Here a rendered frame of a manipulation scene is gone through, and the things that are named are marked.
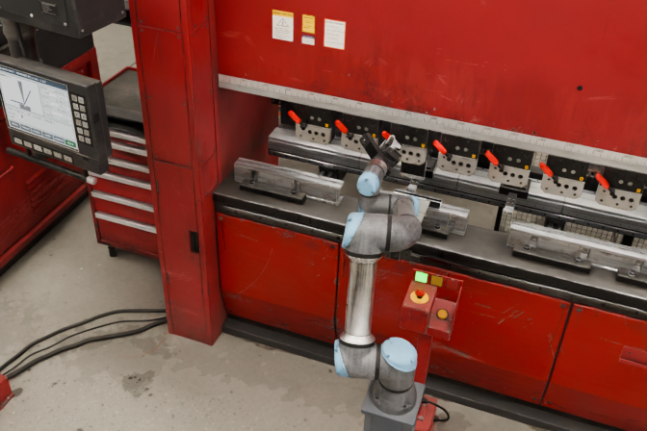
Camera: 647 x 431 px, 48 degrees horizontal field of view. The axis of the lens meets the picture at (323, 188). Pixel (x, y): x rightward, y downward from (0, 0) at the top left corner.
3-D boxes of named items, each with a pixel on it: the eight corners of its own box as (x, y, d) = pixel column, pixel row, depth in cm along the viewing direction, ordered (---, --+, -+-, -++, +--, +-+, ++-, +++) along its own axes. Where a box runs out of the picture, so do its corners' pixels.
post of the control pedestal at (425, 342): (406, 412, 319) (420, 323, 289) (409, 402, 324) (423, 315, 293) (419, 416, 318) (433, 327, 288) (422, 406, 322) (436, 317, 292)
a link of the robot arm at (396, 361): (415, 392, 233) (419, 364, 226) (373, 389, 234) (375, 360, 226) (414, 365, 243) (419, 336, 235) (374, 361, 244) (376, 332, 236)
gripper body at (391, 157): (390, 164, 282) (381, 181, 272) (374, 150, 281) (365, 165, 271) (402, 154, 277) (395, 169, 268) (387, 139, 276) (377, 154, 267)
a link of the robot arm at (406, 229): (428, 223, 221) (419, 189, 269) (392, 220, 222) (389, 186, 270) (425, 259, 224) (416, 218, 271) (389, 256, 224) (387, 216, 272)
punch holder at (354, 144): (340, 148, 299) (342, 113, 289) (347, 139, 305) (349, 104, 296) (375, 156, 295) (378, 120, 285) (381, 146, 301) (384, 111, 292)
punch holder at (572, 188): (539, 191, 277) (548, 154, 268) (541, 180, 284) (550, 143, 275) (580, 200, 273) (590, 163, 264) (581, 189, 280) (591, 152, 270)
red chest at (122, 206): (98, 261, 414) (69, 105, 358) (145, 213, 454) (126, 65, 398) (176, 283, 401) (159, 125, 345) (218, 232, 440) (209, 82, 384)
